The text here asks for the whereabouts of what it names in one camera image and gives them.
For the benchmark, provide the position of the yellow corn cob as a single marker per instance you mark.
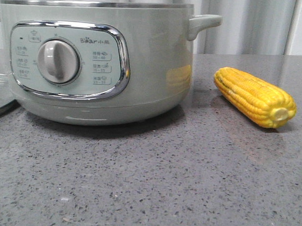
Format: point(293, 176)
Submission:
point(263, 103)

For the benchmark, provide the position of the glass lid with steel rim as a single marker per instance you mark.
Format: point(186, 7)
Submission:
point(7, 100)

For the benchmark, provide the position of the pale green electric cooking pot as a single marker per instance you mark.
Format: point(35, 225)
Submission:
point(99, 63)

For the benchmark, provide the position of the white pleated curtain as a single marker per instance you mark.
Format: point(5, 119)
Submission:
point(249, 26)

